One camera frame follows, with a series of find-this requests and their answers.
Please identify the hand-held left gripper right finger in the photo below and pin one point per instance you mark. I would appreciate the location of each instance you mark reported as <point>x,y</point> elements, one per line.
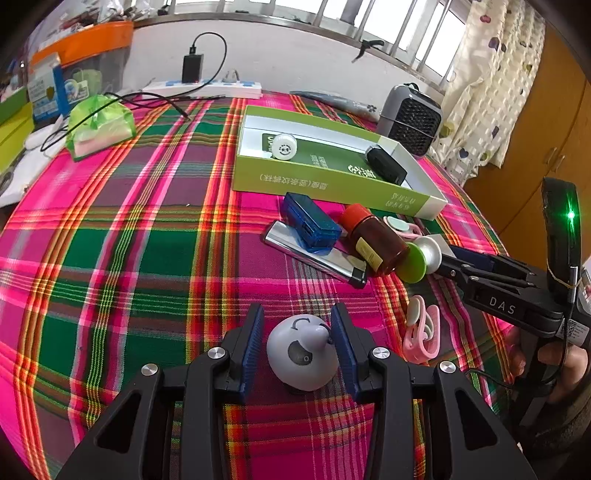
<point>344,350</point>

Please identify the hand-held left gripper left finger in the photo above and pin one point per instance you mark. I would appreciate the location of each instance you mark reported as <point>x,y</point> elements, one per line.
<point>251,341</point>

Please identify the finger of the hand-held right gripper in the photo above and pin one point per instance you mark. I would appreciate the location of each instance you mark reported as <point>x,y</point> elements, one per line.
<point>471,256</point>
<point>455,270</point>

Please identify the white cube charger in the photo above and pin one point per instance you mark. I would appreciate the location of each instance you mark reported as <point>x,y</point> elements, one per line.
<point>445,244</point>

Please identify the green white stamp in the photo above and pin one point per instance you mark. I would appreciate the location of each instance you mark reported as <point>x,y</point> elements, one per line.
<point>413,263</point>

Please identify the white round panda toy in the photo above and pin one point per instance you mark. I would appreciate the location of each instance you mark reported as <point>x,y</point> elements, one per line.
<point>300,355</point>

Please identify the pink clip teal pad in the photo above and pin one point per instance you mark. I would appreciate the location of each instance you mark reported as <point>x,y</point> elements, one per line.
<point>401,228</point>

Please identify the pink plastic clip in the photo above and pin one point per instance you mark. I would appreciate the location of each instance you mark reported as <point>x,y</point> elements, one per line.
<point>422,332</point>

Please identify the brown bottle red cap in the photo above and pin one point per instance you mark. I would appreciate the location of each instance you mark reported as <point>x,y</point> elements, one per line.
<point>376,240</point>

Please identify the green cardboard box tray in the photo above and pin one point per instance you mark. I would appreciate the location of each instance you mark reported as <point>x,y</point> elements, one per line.
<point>323,184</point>

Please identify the person's right hand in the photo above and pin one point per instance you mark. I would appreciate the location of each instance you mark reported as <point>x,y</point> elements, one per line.
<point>572,369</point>

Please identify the silver flat lighter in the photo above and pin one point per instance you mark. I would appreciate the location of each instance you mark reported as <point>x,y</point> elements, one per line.
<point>318,263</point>

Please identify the black rectangular charger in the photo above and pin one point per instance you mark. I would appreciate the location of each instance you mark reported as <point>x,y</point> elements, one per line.
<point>385,165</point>

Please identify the blue plastic case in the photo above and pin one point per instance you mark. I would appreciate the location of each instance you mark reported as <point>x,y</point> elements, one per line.
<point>311,221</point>

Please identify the wooden wardrobe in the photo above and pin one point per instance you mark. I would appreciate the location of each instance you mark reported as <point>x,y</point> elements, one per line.
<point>545,138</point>

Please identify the grey fan heater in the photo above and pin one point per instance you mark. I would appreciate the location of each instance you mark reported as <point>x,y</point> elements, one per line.
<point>411,120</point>

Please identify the spotted curtain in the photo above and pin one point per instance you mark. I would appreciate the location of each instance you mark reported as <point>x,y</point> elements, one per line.
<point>494,83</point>

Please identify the small white bottle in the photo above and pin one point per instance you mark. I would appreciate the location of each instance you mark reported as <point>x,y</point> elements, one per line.
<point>284,146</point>

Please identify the grey tapered plastic object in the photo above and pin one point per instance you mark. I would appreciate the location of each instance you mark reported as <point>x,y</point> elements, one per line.
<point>337,104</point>

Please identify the black window hook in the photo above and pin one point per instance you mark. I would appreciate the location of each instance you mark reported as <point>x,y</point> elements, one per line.
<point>367,48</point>

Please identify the white power strip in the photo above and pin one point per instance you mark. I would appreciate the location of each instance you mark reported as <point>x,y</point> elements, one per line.
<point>203,88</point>

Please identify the green tissue pack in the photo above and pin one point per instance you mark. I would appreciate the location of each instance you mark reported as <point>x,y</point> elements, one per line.
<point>99,124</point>

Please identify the grey plug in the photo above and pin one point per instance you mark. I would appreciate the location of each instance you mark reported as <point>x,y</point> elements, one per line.
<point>231,76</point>

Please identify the metal window bars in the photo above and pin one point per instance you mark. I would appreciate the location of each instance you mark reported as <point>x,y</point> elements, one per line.
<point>323,27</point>

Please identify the yellow green box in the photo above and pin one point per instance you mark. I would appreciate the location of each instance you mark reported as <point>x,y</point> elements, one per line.
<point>16,138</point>

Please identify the blue white carton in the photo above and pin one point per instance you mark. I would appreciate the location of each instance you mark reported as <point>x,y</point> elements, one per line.
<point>46,87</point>

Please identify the orange lid storage container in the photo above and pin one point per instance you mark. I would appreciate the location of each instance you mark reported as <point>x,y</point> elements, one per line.
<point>92,50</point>

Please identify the dark green box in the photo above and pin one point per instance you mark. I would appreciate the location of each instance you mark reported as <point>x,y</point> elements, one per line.
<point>11,104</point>

